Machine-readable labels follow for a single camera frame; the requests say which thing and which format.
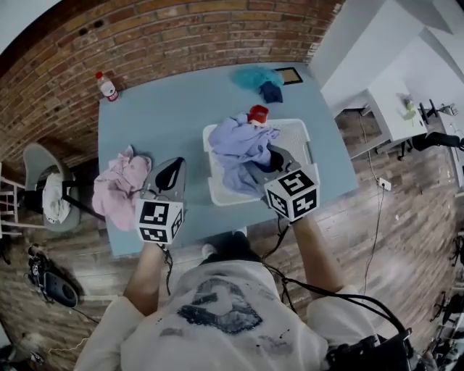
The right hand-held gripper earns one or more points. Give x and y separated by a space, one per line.
293 195

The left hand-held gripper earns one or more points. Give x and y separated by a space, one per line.
156 217

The white plastic laundry basket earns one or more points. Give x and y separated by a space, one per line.
293 134

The lavender garment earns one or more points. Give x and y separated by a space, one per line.
239 152

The pink garment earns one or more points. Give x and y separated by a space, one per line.
116 188

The red garment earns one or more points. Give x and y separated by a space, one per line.
258 114

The person's right forearm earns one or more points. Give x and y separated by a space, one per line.
319 257

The person's left forearm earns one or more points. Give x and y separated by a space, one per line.
146 282

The navy blue cloth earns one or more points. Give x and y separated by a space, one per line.
271 93

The person's right white shoe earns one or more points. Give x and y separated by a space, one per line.
240 232

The person's white shoe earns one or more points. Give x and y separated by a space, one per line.
209 250
240 232

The person's left white shoe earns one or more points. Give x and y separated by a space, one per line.
209 250

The person's black trousers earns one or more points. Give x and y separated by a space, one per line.
232 250

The black framed tan board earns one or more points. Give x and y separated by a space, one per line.
289 75

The teal fluffy cloth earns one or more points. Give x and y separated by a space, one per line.
250 78

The white power strip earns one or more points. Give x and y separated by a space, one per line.
384 184

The white crumpled garment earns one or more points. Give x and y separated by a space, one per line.
54 203

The red-capped water bottle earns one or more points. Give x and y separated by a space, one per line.
107 88

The white desk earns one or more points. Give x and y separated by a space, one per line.
391 108

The grey shell chair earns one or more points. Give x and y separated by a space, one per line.
36 159

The vase with pink flowers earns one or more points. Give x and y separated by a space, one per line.
409 108

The black oval device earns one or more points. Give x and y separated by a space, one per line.
59 290

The person's white printed shirt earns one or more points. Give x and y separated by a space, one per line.
217 333

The white wooden stool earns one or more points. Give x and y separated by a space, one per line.
11 203

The black office chair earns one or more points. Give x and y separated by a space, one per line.
442 139

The black equipment pack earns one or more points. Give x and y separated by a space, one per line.
373 353

